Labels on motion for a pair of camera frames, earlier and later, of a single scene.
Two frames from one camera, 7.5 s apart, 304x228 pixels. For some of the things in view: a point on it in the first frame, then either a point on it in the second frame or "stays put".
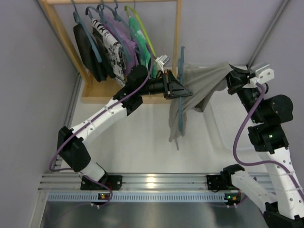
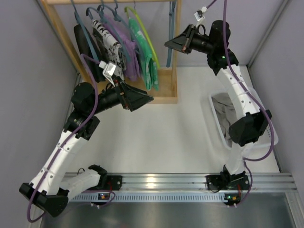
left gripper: (167, 85) -> (123, 96)
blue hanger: (180, 78) -> (171, 9)
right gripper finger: (239, 70) -> (186, 32)
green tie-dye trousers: (142, 46) stays put
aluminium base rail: (144, 182) stays put
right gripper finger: (232, 79) -> (178, 43)
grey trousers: (200, 79) -> (226, 113)
